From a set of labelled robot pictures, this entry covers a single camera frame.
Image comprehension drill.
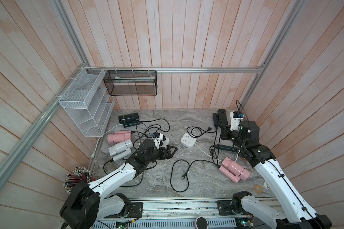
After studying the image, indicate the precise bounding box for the red pencil cup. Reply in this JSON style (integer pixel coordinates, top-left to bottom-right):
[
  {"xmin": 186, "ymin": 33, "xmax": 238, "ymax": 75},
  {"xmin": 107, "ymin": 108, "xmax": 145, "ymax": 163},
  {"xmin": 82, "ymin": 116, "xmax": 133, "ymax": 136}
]
[{"xmin": 63, "ymin": 167, "xmax": 96, "ymax": 193}]

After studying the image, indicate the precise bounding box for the white square power strip right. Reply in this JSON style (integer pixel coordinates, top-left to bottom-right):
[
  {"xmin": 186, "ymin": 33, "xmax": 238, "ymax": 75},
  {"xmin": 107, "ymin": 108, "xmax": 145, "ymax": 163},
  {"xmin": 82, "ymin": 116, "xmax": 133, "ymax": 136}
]
[{"xmin": 181, "ymin": 133, "xmax": 197, "ymax": 148}]

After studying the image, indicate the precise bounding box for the black cord of green dryer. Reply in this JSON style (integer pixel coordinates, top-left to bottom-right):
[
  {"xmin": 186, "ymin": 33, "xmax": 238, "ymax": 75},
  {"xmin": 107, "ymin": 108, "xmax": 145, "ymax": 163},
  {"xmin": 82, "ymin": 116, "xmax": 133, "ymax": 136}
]
[{"xmin": 139, "ymin": 118, "xmax": 171, "ymax": 141}]

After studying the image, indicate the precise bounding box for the black loose cord front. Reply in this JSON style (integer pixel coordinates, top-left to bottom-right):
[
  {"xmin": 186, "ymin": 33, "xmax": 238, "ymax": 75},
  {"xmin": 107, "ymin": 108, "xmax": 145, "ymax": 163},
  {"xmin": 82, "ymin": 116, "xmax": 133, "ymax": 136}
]
[{"xmin": 170, "ymin": 159, "xmax": 218, "ymax": 193}]

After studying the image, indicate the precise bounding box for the white power strip cable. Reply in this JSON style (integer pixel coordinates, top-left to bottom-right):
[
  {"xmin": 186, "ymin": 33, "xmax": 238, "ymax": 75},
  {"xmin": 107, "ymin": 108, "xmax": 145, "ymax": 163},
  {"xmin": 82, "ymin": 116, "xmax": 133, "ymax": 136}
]
[{"xmin": 90, "ymin": 123, "xmax": 124, "ymax": 159}]

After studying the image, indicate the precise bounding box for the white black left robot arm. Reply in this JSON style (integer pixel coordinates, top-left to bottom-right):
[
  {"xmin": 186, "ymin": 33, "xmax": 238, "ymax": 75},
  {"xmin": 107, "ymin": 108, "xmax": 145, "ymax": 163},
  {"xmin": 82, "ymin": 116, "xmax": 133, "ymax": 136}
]
[{"xmin": 60, "ymin": 139, "xmax": 178, "ymax": 229}]

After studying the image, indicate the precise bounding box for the dark green dryer far right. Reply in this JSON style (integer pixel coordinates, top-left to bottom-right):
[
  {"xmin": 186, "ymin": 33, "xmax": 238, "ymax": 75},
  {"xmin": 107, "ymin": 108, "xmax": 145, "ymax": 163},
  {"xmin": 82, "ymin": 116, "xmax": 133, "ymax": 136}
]
[{"xmin": 213, "ymin": 109, "xmax": 228, "ymax": 128}]

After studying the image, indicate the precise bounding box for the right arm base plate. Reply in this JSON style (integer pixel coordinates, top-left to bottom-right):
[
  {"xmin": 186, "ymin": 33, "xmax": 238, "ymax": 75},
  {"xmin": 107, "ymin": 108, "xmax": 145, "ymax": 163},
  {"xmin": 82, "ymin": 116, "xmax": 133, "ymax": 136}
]
[{"xmin": 217, "ymin": 191, "xmax": 256, "ymax": 216}]

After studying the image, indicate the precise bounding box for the white square power strip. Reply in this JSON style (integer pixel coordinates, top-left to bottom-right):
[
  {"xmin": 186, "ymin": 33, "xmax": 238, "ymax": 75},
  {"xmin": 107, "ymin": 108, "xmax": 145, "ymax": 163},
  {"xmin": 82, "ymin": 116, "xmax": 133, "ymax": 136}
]
[
  {"xmin": 181, "ymin": 133, "xmax": 197, "ymax": 148},
  {"xmin": 156, "ymin": 133, "xmax": 170, "ymax": 149}
]

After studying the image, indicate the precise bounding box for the dark green unfolded hair dryer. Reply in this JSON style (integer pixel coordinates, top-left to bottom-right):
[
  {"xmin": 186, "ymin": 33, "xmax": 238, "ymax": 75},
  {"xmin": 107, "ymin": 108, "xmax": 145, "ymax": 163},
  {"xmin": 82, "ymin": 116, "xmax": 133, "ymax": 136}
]
[{"xmin": 213, "ymin": 145, "xmax": 240, "ymax": 153}]

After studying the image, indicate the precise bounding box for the black mesh wall basket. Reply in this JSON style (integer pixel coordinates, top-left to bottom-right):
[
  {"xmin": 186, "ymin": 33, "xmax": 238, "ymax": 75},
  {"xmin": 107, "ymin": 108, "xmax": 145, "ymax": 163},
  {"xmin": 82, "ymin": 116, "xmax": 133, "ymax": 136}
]
[{"xmin": 103, "ymin": 70, "xmax": 158, "ymax": 96}]

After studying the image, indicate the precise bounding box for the white hair dryer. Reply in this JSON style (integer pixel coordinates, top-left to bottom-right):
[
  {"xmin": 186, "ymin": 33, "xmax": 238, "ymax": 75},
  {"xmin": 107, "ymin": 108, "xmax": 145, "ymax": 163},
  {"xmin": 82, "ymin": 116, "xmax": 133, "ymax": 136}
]
[{"xmin": 109, "ymin": 138, "xmax": 133, "ymax": 162}]

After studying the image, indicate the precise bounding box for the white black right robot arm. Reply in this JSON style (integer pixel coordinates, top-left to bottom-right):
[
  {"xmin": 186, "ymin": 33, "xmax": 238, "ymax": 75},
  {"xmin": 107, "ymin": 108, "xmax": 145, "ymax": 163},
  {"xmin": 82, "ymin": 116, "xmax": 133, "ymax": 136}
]
[{"xmin": 218, "ymin": 120, "xmax": 332, "ymax": 229}]

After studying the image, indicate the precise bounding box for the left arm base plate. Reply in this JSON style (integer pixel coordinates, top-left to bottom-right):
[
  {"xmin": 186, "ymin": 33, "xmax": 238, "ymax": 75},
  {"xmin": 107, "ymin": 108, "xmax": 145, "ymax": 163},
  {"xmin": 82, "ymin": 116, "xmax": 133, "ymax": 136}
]
[{"xmin": 108, "ymin": 202, "xmax": 143, "ymax": 219}]

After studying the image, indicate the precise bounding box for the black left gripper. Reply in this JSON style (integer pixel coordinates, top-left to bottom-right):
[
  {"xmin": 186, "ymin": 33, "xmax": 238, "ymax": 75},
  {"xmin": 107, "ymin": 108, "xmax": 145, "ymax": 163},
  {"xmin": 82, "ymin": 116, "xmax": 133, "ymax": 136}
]
[{"xmin": 145, "ymin": 145, "xmax": 178, "ymax": 164}]

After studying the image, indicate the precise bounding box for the pink folded hair dryer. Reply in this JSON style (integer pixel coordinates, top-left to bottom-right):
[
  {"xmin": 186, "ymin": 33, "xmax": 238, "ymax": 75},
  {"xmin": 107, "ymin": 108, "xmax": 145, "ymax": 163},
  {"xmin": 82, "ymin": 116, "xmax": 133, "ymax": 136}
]
[{"xmin": 107, "ymin": 130, "xmax": 131, "ymax": 144}]

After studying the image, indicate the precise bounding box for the tape roll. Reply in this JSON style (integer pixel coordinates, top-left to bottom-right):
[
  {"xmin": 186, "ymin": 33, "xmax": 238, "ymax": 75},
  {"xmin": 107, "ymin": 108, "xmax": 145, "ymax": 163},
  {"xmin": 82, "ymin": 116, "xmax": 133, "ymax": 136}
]
[{"xmin": 253, "ymin": 185, "xmax": 263, "ymax": 194}]

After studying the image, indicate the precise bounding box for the white wire mesh shelf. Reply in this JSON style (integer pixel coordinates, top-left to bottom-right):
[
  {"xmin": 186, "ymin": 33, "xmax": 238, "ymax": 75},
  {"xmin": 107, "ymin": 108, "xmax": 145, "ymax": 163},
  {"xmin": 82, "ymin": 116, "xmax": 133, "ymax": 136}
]
[{"xmin": 59, "ymin": 67, "xmax": 115, "ymax": 137}]

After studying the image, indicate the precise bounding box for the white cable right strip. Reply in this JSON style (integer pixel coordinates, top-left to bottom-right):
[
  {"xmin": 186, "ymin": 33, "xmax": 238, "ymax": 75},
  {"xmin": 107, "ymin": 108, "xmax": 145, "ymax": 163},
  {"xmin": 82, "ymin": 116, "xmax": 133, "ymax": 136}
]
[{"xmin": 193, "ymin": 143, "xmax": 216, "ymax": 159}]

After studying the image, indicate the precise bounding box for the round black white knob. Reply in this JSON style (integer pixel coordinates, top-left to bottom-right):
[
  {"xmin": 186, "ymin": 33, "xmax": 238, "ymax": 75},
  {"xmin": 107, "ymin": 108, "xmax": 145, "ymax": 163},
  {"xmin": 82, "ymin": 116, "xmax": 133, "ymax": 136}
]
[{"xmin": 194, "ymin": 217, "xmax": 209, "ymax": 229}]

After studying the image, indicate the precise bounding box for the black cord of pink dryer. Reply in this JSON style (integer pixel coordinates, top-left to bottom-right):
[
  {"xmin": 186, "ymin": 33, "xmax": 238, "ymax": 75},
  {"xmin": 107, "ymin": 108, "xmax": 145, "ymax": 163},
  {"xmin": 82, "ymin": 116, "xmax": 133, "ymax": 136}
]
[{"xmin": 131, "ymin": 125, "xmax": 161, "ymax": 149}]

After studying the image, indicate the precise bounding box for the dark green folded hair dryer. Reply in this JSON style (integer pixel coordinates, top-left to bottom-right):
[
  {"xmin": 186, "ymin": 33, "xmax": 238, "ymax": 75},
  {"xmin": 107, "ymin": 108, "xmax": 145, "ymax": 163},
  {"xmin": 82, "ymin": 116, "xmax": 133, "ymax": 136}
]
[{"xmin": 118, "ymin": 113, "xmax": 140, "ymax": 128}]

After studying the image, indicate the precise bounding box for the pink hair dryer under arm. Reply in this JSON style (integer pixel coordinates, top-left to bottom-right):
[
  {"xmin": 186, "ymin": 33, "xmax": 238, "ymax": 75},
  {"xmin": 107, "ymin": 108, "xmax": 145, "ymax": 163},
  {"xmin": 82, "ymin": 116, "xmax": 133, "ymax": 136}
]
[{"xmin": 219, "ymin": 157, "xmax": 251, "ymax": 183}]

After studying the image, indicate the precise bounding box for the white square power strip left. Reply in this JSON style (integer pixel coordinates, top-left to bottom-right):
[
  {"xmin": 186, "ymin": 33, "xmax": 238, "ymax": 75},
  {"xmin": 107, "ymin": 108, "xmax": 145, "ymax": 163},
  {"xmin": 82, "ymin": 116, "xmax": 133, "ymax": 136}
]
[{"xmin": 156, "ymin": 133, "xmax": 170, "ymax": 149}]

